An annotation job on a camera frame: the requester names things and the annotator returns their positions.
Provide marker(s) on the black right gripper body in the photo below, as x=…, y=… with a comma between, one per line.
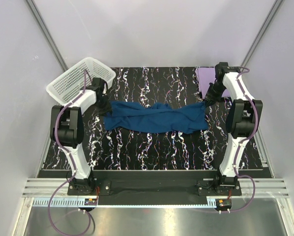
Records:
x=214, y=93

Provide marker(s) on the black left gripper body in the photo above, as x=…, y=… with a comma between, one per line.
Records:
x=103, y=106

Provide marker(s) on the blue t shirt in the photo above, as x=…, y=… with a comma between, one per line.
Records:
x=159, y=118

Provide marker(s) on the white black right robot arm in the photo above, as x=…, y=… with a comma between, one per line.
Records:
x=242, y=121

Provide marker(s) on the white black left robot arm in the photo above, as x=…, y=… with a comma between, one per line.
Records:
x=67, y=127

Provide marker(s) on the folded purple t shirt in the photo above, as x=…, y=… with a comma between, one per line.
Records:
x=206, y=75

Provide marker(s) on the white plastic mesh basket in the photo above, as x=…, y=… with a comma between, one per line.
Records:
x=68, y=85

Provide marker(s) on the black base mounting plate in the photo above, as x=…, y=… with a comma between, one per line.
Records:
x=152, y=174

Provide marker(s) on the white slotted cable duct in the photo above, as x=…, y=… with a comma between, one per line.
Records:
x=179, y=202

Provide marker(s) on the aluminium front rail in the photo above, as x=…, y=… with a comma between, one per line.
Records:
x=262, y=187

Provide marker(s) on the right aluminium frame post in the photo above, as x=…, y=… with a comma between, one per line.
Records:
x=262, y=31

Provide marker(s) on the aluminium frame post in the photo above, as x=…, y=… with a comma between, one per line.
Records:
x=46, y=33
x=262, y=31

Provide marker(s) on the left aluminium frame post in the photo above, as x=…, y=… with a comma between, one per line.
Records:
x=46, y=33

